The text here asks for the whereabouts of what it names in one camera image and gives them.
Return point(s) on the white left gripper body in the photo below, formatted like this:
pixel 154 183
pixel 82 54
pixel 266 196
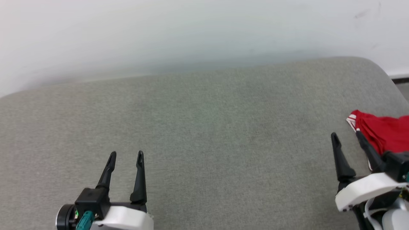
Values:
pixel 124 218

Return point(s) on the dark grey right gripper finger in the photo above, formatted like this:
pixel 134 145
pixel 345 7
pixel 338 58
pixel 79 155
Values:
pixel 342 163
pixel 370 153

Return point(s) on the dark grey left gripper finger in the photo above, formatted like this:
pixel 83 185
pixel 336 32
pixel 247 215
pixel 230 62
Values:
pixel 139 182
pixel 107 172

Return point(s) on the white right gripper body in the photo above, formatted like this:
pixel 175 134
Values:
pixel 367 188

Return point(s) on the red basketball jersey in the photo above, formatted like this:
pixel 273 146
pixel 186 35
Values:
pixel 383 131

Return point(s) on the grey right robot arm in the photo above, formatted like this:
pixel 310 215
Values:
pixel 396 217

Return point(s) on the dark baseboard strip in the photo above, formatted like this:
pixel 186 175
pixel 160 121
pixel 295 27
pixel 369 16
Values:
pixel 401 80

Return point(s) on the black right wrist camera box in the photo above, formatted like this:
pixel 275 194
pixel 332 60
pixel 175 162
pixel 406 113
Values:
pixel 397 164

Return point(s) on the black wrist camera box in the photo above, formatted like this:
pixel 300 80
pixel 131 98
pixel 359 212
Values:
pixel 397 164
pixel 91 201

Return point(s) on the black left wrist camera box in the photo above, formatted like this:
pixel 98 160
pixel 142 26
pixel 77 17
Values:
pixel 91 201

